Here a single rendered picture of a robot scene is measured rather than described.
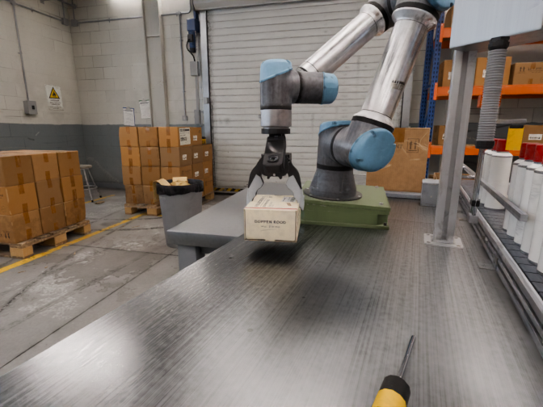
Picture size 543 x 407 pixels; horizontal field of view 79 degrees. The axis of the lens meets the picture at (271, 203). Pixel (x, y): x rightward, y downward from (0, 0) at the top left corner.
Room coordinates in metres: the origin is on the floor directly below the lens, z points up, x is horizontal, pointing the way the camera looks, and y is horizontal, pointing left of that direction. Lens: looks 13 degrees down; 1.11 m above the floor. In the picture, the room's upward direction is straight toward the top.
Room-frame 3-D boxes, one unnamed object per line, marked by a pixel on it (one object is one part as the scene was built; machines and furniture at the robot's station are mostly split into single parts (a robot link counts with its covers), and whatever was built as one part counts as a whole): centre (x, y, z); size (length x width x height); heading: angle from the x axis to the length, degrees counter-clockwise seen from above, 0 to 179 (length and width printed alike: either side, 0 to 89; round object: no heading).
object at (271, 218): (0.80, -0.01, 0.90); 0.16 x 0.12 x 0.07; 172
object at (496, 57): (0.69, -0.44, 1.18); 0.04 x 0.04 x 0.21
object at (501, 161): (0.96, -0.67, 0.98); 0.05 x 0.05 x 0.20
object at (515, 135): (0.80, -0.58, 1.09); 0.03 x 0.01 x 0.06; 66
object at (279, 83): (0.82, -0.01, 1.21); 0.09 x 0.08 x 0.11; 110
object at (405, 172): (1.55, -0.59, 0.99); 0.30 x 0.24 x 0.27; 157
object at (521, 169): (0.69, -0.55, 0.98); 0.05 x 0.05 x 0.20
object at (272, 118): (0.82, -0.01, 1.14); 0.08 x 0.08 x 0.05
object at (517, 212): (1.07, -0.68, 0.96); 1.07 x 0.01 x 0.01; 156
